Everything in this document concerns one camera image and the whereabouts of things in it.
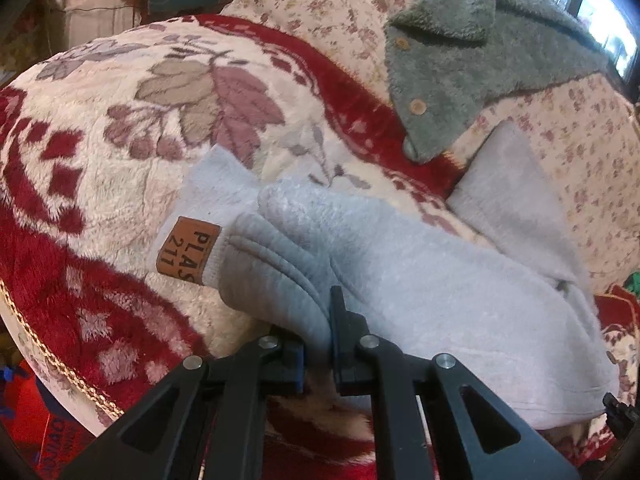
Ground light grey fleece pants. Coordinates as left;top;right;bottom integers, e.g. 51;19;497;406
148;122;618;429

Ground green fabric item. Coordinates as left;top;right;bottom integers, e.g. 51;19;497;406
624;271;640;299

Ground floral quilted bedspread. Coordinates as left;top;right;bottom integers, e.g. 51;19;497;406
224;0;639;289

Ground red floral plush blanket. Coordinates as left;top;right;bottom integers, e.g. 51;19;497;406
0;13;640;480

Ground green fuzzy buttoned jacket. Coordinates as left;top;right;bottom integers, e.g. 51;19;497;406
385;0;608;164

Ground window with metal grille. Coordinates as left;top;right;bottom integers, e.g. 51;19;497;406
553;0;639;84

